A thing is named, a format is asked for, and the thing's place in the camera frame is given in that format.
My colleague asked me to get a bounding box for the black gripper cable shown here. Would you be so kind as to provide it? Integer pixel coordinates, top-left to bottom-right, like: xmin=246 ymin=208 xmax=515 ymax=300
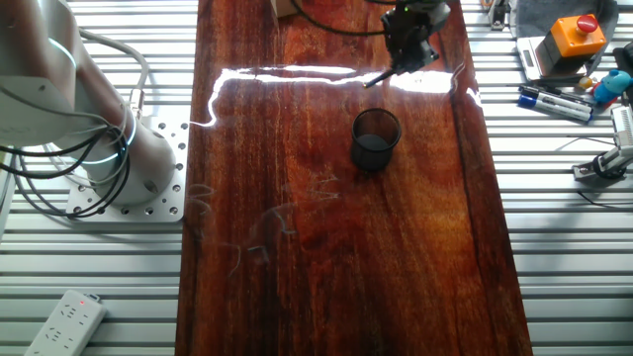
xmin=289 ymin=0 xmax=392 ymax=39

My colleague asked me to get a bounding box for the small metal clamp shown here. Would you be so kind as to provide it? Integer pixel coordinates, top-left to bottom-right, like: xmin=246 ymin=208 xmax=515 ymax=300
xmin=486 ymin=0 xmax=511 ymax=32

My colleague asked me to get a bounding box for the wood grain board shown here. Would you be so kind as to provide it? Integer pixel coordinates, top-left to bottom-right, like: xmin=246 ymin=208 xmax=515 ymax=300
xmin=174 ymin=0 xmax=534 ymax=356

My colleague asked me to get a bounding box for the white marker with blue cap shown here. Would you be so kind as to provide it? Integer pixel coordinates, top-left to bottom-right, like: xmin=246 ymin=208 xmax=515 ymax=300
xmin=516 ymin=93 xmax=594 ymax=125

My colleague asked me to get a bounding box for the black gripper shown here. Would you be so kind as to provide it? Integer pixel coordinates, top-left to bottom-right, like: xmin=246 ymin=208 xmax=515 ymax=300
xmin=380 ymin=4 xmax=441 ymax=75

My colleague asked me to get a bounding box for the blue plush toy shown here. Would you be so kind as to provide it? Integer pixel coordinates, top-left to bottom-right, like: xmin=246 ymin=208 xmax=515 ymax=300
xmin=588 ymin=68 xmax=633 ymax=106

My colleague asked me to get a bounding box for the grey cloth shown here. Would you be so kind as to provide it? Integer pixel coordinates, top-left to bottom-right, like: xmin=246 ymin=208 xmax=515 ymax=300
xmin=507 ymin=0 xmax=620 ymax=75

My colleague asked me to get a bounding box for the white scale device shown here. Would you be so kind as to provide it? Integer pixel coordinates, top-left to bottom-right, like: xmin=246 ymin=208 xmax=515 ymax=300
xmin=515 ymin=35 xmax=592 ymax=83

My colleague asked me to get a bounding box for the black mesh pen holder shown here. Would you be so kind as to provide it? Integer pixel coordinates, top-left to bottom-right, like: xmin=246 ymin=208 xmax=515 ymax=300
xmin=349 ymin=107 xmax=404 ymax=174

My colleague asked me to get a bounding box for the black pen with gold tip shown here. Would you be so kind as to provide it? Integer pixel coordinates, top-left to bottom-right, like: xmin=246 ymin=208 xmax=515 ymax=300
xmin=362 ymin=67 xmax=398 ymax=90

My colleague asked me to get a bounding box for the grey base cable with connector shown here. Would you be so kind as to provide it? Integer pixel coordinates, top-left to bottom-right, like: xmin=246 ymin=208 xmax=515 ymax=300
xmin=78 ymin=28 xmax=150 ymax=120

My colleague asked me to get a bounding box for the orange emergency stop button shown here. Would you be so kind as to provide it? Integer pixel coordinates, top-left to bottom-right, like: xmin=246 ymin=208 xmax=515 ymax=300
xmin=535 ymin=13 xmax=608 ymax=76

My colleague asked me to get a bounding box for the black device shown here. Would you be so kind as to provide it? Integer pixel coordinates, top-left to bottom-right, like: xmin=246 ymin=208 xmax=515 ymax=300
xmin=611 ymin=41 xmax=633 ymax=76

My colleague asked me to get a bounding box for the white power strip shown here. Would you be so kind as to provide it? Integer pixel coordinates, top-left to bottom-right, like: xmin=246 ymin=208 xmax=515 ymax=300
xmin=23 ymin=289 xmax=109 ymax=356

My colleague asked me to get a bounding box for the white marker with black cap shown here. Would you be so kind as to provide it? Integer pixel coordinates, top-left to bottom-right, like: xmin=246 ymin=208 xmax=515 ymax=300
xmin=517 ymin=83 xmax=594 ymax=109

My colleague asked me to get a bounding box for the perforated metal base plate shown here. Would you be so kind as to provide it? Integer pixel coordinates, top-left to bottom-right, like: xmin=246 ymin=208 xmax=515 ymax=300
xmin=65 ymin=117 xmax=190 ymax=224

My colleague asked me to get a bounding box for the beige wooden block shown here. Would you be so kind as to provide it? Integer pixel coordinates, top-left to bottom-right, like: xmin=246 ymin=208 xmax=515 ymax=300
xmin=269 ymin=0 xmax=304 ymax=19

